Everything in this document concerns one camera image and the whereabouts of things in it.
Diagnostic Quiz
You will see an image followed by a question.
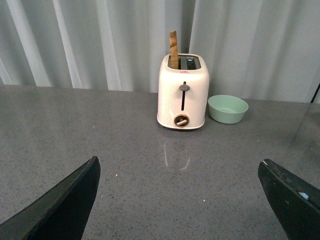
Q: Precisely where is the black cable at right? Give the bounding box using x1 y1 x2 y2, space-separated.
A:
310 82 320 104

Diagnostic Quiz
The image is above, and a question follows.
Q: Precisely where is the mint green bowl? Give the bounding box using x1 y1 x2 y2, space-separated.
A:
208 95 249 124

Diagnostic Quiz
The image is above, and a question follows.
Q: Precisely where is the cream white toaster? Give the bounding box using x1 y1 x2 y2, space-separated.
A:
157 53 210 130

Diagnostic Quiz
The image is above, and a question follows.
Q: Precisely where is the toast slice in toaster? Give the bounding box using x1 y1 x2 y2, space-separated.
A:
169 31 179 70

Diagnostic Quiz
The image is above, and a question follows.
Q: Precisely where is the grey pleated curtain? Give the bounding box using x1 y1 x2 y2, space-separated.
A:
0 0 320 103

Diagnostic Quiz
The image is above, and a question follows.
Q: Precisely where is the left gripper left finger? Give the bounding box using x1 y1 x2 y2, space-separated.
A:
0 156 101 240

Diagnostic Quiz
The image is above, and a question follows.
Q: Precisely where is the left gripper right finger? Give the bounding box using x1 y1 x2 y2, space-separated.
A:
258 159 320 240

